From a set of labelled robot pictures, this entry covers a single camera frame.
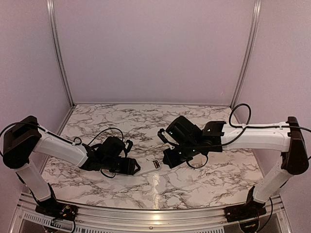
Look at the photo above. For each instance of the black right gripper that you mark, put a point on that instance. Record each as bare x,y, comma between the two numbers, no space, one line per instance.
168,159

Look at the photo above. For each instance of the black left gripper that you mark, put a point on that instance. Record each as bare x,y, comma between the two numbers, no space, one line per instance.
129,168

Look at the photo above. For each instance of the white remote control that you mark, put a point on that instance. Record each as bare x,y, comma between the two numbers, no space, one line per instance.
146,167

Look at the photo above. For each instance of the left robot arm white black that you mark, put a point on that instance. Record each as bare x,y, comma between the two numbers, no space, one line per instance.
21,139

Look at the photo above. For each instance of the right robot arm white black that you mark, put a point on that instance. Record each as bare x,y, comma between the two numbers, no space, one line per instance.
285,137

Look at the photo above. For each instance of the black gold AAA battery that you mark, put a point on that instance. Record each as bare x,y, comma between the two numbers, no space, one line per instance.
156,164

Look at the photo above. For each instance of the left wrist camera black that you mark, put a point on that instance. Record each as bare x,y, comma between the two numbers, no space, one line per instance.
129,145

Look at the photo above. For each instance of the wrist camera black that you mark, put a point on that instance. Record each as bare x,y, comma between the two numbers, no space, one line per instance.
167,139
129,145

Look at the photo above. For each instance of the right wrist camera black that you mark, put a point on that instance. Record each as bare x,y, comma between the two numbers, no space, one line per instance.
167,139

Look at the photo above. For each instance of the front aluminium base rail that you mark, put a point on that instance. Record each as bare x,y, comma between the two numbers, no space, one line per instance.
96,219

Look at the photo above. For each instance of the right aluminium frame post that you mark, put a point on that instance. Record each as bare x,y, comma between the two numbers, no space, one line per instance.
248,52

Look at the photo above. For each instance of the aluminium frame post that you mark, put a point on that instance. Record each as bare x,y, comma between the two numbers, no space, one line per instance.
248,52
58,53

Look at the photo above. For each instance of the left aluminium frame post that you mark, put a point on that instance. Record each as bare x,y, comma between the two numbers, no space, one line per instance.
58,53

